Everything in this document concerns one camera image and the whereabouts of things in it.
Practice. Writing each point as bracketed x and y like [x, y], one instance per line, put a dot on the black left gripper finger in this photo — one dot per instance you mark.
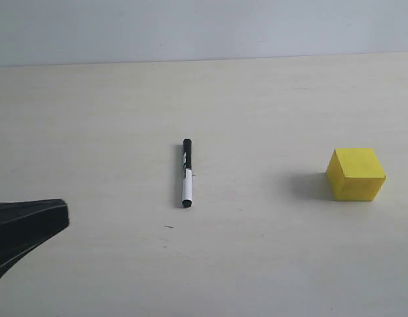
[26, 225]

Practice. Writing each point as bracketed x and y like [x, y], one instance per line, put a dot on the black and white whiteboard marker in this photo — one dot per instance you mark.
[187, 193]

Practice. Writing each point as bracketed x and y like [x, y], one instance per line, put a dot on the yellow foam cube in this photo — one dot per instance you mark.
[355, 174]

